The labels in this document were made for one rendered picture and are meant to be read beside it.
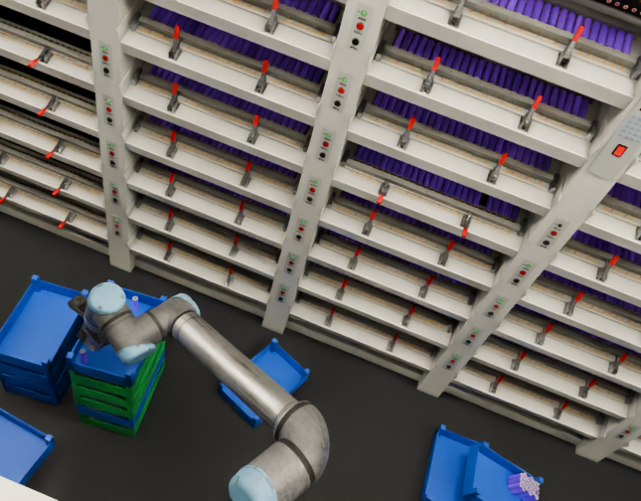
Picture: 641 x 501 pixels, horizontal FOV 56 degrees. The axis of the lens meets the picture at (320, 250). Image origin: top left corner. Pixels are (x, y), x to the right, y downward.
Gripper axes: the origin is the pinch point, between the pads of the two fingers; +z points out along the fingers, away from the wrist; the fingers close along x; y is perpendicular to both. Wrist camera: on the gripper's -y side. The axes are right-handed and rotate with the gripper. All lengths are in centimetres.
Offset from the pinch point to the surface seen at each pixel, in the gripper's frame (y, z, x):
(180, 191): -25, -3, 55
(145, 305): 0.3, 6.5, 21.8
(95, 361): 6.6, 4.8, -2.3
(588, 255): 81, -72, 110
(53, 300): -24.8, 29.8, 5.3
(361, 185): 20, -54, 76
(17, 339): -19.2, 28.2, -11.9
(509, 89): 30, -100, 94
